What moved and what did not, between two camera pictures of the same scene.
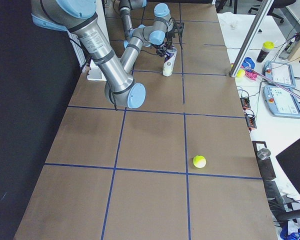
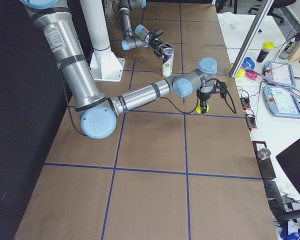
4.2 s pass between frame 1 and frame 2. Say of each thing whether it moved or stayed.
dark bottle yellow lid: stayed
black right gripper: moved
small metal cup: stayed
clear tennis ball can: stayed
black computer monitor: stayed
